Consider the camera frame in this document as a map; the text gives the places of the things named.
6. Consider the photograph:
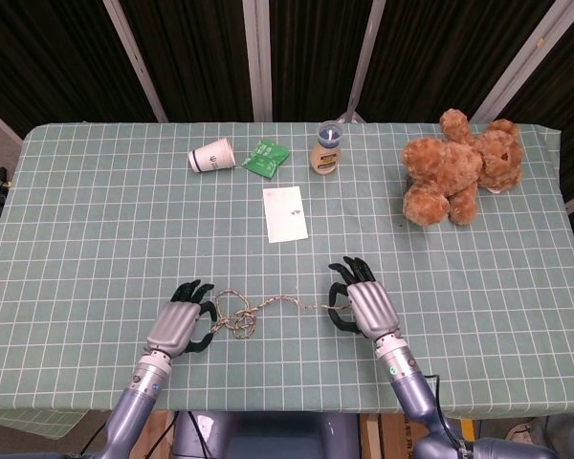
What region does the small beige drink bottle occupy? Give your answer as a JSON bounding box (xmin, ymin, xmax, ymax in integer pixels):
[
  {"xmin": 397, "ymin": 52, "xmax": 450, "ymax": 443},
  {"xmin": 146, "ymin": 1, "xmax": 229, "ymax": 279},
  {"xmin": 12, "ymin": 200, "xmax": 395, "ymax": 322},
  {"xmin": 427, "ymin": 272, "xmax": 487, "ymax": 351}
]
[{"xmin": 309, "ymin": 120, "xmax": 344, "ymax": 177}]

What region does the brown cardboard box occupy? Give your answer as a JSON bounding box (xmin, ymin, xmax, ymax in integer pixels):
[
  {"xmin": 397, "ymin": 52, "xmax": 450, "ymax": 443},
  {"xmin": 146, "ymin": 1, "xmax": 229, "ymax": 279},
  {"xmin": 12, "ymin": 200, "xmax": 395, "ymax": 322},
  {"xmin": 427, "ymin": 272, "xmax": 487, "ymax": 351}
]
[{"xmin": 378, "ymin": 413, "xmax": 464, "ymax": 459}]

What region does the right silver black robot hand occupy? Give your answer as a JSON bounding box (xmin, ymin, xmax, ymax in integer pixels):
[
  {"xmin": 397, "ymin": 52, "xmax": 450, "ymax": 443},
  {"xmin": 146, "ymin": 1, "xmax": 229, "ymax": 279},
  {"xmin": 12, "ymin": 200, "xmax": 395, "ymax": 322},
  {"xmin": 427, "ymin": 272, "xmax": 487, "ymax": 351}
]
[{"xmin": 327, "ymin": 256, "xmax": 404, "ymax": 341}]

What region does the black curtain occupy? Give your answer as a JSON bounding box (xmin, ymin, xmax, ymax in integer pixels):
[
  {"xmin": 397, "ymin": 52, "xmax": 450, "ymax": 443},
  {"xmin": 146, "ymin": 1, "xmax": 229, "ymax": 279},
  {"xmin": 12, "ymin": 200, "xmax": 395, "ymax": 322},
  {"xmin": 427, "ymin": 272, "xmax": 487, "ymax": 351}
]
[{"xmin": 0, "ymin": 0, "xmax": 574, "ymax": 205}]

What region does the brown teddy bear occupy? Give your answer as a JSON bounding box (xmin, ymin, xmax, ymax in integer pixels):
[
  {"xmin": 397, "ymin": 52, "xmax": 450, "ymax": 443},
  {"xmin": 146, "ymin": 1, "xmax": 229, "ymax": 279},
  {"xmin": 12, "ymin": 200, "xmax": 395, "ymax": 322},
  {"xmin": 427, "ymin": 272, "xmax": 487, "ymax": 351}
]
[{"xmin": 400, "ymin": 108, "xmax": 525, "ymax": 227}]

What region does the light wooden board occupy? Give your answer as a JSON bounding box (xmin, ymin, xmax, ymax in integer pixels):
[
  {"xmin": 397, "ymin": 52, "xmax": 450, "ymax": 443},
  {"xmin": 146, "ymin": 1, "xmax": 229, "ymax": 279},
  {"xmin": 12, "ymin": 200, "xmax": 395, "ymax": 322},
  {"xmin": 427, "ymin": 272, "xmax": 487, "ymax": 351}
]
[{"xmin": 361, "ymin": 413, "xmax": 382, "ymax": 459}]

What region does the beige braided rope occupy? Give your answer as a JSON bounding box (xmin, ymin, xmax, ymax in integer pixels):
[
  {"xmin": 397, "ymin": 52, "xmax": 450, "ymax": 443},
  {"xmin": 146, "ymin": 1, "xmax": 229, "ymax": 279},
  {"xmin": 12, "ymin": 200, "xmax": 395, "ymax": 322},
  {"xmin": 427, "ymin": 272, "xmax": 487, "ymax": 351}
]
[{"xmin": 210, "ymin": 288, "xmax": 353, "ymax": 340}]

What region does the white paper card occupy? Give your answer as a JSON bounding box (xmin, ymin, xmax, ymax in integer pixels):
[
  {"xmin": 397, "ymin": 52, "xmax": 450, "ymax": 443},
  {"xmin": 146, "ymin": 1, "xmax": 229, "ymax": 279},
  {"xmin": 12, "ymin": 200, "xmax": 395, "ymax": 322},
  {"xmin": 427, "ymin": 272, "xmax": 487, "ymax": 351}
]
[{"xmin": 262, "ymin": 186, "xmax": 310, "ymax": 244}]

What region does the green snack packet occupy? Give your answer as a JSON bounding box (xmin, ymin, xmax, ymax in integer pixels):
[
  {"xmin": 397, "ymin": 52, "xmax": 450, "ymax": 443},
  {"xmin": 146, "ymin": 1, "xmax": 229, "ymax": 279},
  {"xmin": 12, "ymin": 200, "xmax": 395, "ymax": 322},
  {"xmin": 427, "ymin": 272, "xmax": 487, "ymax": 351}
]
[{"xmin": 240, "ymin": 137, "xmax": 290, "ymax": 181}]

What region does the white paper cup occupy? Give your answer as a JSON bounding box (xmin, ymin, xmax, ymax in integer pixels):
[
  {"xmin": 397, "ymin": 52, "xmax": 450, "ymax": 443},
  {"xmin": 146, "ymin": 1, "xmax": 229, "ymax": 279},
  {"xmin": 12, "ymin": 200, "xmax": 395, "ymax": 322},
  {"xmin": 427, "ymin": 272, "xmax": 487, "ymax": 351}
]
[{"xmin": 188, "ymin": 137, "xmax": 237, "ymax": 174}]

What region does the green checked tablecloth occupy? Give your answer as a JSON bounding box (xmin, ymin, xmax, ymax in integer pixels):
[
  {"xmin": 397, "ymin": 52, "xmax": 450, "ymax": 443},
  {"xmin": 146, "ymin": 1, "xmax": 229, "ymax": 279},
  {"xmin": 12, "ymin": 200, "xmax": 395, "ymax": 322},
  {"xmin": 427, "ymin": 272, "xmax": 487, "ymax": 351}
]
[{"xmin": 0, "ymin": 121, "xmax": 574, "ymax": 426}]

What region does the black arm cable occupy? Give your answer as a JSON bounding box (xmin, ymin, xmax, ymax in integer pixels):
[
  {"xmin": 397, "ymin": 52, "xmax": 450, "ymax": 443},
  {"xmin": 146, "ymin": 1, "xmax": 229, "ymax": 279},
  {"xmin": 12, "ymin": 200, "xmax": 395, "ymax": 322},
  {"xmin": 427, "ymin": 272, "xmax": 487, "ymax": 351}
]
[{"xmin": 423, "ymin": 374, "xmax": 455, "ymax": 434}]

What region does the blue-grey robot torso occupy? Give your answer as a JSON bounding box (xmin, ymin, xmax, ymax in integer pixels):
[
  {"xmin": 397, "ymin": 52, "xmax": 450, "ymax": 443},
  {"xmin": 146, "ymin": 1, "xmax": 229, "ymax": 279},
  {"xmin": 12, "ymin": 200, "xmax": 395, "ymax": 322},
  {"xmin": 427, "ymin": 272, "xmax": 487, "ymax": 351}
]
[{"xmin": 171, "ymin": 409, "xmax": 364, "ymax": 459}]

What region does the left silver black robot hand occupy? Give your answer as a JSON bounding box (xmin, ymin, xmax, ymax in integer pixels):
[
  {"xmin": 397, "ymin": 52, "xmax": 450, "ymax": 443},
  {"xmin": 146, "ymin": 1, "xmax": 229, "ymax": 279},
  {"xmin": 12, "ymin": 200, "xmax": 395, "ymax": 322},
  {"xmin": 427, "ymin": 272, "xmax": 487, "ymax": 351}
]
[{"xmin": 146, "ymin": 279, "xmax": 220, "ymax": 358}]

